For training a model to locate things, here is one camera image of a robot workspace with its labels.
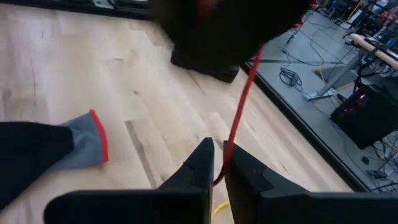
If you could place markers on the black computer tower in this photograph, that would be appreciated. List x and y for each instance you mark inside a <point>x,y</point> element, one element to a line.
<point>363,118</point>

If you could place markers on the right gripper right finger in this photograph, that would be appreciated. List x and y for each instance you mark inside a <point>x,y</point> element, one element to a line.
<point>280,205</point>

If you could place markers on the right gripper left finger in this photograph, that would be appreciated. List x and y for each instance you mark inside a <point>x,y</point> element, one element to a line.
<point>140,205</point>

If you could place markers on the black rounded plastic piece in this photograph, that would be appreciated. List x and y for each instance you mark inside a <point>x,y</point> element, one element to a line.
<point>211,73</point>

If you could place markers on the wood-edged desk grey legs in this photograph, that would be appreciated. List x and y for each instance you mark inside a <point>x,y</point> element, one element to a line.
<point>376,51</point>

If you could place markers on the black glove grey red cuff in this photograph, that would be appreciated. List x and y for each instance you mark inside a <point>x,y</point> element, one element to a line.
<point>28,149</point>

